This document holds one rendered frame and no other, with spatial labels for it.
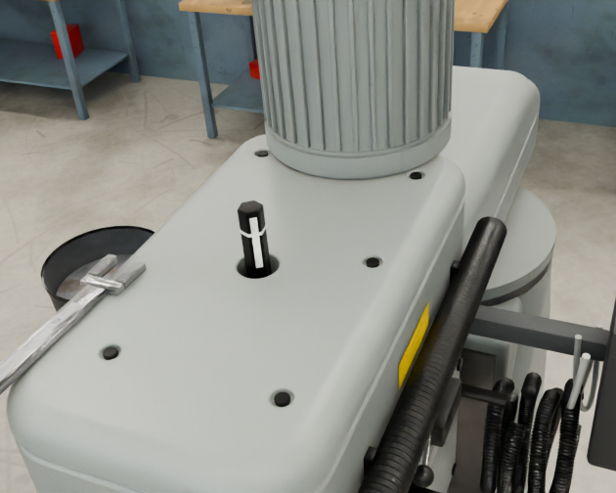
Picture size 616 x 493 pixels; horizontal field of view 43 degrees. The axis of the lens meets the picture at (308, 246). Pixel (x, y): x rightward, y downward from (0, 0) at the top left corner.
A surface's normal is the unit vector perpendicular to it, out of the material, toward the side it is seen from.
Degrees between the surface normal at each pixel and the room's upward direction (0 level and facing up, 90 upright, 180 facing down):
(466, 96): 0
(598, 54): 90
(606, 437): 90
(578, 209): 0
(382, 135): 90
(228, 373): 0
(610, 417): 90
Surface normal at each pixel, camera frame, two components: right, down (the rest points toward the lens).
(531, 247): -0.07, -0.82
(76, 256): 0.73, 0.29
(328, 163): -0.35, 0.56
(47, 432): -0.33, -0.19
